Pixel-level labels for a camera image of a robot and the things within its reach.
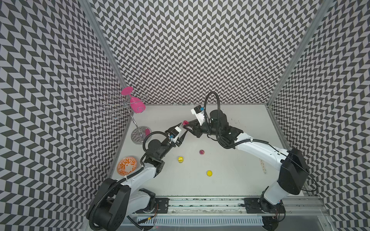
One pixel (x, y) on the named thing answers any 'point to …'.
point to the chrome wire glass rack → (119, 105)
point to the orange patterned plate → (126, 165)
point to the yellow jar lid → (209, 173)
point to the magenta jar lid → (202, 151)
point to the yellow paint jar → (180, 159)
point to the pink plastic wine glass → (137, 105)
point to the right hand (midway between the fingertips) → (186, 127)
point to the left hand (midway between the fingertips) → (183, 126)
